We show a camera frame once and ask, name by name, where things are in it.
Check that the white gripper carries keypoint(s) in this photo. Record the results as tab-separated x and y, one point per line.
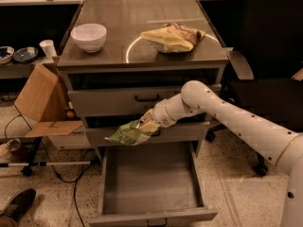
159	113

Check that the green jalapeno chip bag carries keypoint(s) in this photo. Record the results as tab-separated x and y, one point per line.
129	135

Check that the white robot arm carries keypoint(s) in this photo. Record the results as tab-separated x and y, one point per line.
282	147

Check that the grey top drawer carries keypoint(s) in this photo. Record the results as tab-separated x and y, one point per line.
119	101

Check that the grey drawer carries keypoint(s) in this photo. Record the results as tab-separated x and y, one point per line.
181	132
152	185
119	101

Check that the grey middle drawer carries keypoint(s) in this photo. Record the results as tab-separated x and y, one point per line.
181	132

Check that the grey bottom drawer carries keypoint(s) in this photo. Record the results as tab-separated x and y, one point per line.
152	185

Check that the grey drawer cabinet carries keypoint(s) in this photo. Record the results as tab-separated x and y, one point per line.
128	61

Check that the yellow brown chip bag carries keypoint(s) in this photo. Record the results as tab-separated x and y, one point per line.
173	38

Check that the small orange ball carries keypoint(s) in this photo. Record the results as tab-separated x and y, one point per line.
70	115

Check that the white ceramic bowl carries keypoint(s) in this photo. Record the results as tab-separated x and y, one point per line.
89	37

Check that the open cardboard box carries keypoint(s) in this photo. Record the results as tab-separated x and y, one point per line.
44	99

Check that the black tripod stand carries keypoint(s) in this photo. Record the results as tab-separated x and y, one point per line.
32	145

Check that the white paper cup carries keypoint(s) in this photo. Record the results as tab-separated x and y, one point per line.
48	48

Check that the brown jar on floor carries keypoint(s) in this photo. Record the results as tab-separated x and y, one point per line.
17	149

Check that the blue patterned bowl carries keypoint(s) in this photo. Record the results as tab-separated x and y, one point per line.
26	54

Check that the dark shoe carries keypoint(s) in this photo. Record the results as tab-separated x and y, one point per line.
17	207

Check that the white blue bowl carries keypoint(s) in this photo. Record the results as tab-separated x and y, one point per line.
6	54

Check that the black office chair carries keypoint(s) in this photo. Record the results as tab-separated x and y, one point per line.
266	38

